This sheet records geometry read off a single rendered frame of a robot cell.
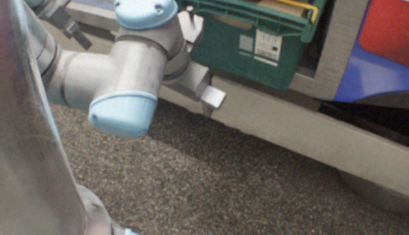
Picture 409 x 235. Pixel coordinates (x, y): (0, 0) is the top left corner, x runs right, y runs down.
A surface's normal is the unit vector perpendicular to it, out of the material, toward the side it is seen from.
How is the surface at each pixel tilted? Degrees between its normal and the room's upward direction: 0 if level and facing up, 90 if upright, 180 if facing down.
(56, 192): 90
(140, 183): 0
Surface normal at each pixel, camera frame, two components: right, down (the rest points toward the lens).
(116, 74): -0.09, -0.34
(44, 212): 0.86, 0.33
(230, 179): 0.00, -0.70
